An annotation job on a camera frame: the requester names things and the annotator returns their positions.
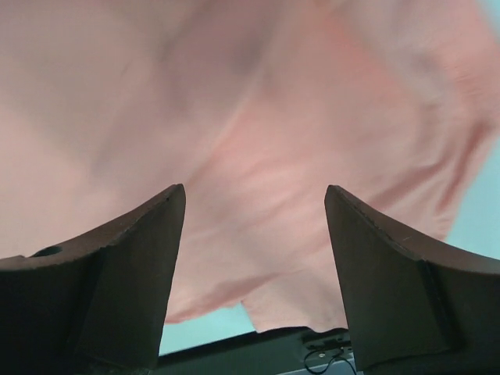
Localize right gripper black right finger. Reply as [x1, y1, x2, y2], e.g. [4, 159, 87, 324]
[325, 186, 499, 374]

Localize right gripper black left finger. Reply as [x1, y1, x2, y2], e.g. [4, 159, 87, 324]
[1, 184, 185, 374]

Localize salmon pink t shirt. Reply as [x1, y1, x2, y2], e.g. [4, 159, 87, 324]
[1, 1, 499, 331]

